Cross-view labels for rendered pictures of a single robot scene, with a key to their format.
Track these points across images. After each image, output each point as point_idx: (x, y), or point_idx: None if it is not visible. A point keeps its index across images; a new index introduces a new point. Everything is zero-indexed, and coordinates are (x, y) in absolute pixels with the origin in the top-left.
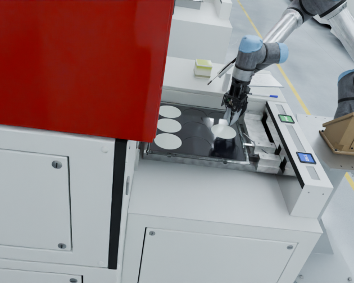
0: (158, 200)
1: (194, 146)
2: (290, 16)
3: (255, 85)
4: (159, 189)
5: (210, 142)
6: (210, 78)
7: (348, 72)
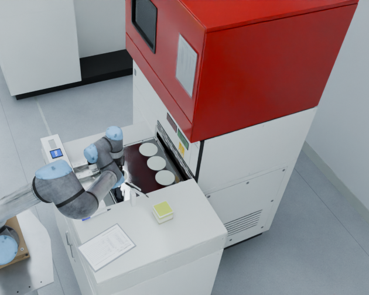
0: (135, 131)
1: (130, 153)
2: (89, 190)
3: (107, 230)
4: (137, 137)
5: None
6: (152, 218)
7: (10, 236)
